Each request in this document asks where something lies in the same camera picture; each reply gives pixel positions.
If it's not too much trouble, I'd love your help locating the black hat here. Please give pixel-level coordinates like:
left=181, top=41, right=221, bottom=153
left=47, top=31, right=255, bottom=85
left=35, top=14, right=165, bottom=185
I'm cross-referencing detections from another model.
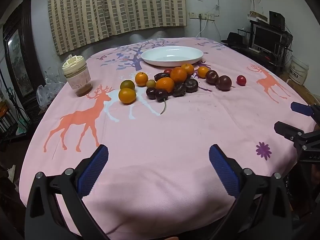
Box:
left=221, top=32, right=244, bottom=46

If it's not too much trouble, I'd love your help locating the white oval plate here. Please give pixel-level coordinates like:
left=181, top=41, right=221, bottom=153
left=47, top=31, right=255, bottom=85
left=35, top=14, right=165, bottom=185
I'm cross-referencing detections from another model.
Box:
left=141, top=46, right=204, bottom=67

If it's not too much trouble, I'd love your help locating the pink printed tablecloth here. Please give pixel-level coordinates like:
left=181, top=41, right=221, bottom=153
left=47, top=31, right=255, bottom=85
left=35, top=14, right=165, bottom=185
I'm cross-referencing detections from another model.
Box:
left=19, top=37, right=317, bottom=240

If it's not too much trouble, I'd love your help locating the striped beige curtain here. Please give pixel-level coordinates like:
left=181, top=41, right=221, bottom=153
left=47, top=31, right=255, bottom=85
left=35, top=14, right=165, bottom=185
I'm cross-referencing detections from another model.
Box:
left=47, top=0, right=187, bottom=56

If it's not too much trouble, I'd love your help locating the flat beige box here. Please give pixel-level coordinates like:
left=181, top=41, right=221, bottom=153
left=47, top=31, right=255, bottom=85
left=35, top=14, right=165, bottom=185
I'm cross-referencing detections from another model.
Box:
left=249, top=10, right=268, bottom=22

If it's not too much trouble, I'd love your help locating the greenish tangerine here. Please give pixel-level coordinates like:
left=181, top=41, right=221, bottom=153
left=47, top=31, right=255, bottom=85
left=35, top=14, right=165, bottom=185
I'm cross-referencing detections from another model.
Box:
left=120, top=79, right=136, bottom=91

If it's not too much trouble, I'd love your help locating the jar with cream lid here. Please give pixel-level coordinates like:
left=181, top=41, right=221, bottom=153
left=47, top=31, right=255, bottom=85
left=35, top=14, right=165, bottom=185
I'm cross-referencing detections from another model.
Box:
left=62, top=54, right=93, bottom=97

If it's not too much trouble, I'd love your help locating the dark red cherry with stem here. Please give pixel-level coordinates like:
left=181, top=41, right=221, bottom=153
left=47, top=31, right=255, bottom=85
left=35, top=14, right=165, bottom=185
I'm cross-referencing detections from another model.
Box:
left=155, top=89, right=169, bottom=115

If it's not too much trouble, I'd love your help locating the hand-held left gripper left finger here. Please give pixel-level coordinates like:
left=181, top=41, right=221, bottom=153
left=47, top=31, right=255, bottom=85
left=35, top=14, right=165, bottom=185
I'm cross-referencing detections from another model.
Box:
left=25, top=144, right=110, bottom=240

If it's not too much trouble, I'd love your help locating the white cable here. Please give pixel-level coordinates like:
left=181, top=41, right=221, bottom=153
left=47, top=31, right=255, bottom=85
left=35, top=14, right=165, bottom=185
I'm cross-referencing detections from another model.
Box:
left=196, top=19, right=208, bottom=38

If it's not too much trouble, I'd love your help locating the black computer monitor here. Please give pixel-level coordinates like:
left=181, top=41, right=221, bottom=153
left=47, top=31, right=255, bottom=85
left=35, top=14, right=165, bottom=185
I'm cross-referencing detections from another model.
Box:
left=252, top=26, right=283, bottom=52

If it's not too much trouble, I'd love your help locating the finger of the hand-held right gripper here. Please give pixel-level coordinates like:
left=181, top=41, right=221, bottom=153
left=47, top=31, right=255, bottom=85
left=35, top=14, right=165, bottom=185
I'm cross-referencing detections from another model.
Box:
left=291, top=102, right=320, bottom=124
left=274, top=121, right=304, bottom=143

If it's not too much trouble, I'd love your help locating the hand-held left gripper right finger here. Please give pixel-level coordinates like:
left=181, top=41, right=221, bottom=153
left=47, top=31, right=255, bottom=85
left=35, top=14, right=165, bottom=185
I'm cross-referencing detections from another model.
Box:
left=209, top=144, right=293, bottom=240

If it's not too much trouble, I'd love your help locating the white plastic bucket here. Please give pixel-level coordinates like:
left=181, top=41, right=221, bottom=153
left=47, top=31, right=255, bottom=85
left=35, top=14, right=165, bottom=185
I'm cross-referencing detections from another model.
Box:
left=287, top=55, right=310, bottom=85

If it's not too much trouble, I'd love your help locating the clear plastic bag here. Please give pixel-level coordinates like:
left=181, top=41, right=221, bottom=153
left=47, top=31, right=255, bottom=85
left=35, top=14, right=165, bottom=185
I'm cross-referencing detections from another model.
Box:
left=36, top=67, right=67, bottom=110

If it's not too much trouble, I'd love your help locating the dark framed picture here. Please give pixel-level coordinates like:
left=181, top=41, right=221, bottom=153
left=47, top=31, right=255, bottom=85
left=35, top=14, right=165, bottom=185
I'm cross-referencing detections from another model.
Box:
left=2, top=0, right=47, bottom=105

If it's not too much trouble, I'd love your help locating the black desk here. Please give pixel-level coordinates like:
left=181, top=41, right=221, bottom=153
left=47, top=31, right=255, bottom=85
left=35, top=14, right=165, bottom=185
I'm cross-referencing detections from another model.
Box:
left=221, top=20, right=293, bottom=74

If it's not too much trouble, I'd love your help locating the black speaker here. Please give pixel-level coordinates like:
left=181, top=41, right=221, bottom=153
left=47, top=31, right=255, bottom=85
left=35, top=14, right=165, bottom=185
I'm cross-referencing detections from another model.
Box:
left=269, top=11, right=286, bottom=27

